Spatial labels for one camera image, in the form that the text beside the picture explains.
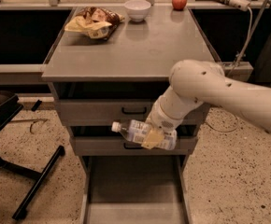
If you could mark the blue plastic bottle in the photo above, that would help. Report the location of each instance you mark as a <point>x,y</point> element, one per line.
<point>135,131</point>

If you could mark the red apple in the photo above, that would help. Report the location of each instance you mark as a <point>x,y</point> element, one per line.
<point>179,4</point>

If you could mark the middle grey drawer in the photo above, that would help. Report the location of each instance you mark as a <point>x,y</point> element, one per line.
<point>117,146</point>

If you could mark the grey drawer cabinet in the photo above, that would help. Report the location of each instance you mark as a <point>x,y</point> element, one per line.
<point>132,64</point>

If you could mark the grey drawer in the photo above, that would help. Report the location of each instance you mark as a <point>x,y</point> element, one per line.
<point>117,146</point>
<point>101,112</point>
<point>134,190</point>

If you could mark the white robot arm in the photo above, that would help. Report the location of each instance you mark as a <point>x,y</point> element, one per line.
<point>192,83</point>

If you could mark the brown yellow chip bag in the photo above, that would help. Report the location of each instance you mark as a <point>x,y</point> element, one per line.
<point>95,22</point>

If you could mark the bottom grey drawer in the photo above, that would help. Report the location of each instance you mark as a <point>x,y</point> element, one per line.
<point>134,190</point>

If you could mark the top grey drawer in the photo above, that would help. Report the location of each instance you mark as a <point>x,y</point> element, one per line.
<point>101,112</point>

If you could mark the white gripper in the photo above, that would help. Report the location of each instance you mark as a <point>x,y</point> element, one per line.
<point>159,120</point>

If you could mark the white ceramic bowl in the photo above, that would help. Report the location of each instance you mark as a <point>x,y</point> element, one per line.
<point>137,10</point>

